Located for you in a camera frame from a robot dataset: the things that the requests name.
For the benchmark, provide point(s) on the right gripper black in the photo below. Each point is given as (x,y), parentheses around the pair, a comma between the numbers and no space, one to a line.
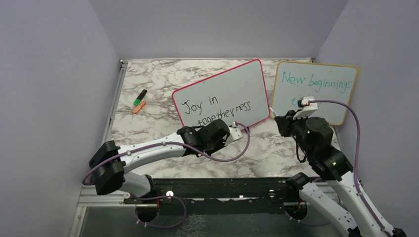
(284,122)

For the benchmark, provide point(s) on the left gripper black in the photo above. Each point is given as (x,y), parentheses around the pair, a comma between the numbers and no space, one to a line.
(222,143)

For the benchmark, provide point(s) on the black whiteboard marker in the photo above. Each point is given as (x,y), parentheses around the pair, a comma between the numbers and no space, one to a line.
(273,113)

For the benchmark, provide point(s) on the red framed whiteboard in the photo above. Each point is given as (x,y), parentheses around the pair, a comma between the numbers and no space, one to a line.
(236,95)

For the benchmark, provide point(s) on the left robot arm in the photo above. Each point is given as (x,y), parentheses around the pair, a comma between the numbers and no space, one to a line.
(112,165)

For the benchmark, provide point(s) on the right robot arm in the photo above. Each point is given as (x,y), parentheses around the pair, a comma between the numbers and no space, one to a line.
(358,217)

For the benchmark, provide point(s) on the yellow framed written whiteboard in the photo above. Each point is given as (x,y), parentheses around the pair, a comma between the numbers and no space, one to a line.
(295,80)

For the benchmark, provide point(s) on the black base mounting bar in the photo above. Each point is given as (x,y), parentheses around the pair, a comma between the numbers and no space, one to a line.
(205,196)

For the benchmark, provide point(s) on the orange highlighter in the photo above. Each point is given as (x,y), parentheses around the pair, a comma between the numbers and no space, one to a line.
(139,107)

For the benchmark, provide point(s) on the green highlighter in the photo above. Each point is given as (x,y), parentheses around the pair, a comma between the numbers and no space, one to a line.
(140,97)

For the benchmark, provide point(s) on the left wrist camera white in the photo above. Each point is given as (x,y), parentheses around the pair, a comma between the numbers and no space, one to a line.
(235,134)

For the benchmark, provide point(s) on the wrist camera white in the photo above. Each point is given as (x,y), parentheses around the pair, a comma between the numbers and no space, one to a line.
(306,107)
(235,134)

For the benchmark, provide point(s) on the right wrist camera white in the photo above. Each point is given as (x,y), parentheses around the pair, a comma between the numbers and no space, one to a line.
(306,107)

